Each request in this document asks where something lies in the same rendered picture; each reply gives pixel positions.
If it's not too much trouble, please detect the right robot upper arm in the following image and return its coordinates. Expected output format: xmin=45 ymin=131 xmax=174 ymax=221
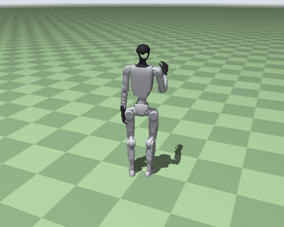
xmin=152 ymin=67 xmax=165 ymax=93

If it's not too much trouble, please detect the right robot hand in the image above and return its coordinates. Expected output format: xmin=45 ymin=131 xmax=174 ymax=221
xmin=159 ymin=61 xmax=169 ymax=76

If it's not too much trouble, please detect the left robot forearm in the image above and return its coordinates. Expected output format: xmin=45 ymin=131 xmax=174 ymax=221
xmin=120 ymin=85 xmax=128 ymax=109

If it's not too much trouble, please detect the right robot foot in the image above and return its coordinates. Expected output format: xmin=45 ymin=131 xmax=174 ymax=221
xmin=144 ymin=166 xmax=156 ymax=177

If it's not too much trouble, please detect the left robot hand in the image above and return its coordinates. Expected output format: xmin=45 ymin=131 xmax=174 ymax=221
xmin=120 ymin=105 xmax=128 ymax=124

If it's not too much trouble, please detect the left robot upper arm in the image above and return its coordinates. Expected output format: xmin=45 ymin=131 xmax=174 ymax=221
xmin=123 ymin=65 xmax=132 ymax=92

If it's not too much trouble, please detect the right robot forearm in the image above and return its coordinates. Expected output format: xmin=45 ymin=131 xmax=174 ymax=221
xmin=163 ymin=74 xmax=168 ymax=92

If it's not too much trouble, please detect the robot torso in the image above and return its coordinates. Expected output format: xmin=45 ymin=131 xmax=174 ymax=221
xmin=130 ymin=63 xmax=154 ymax=116

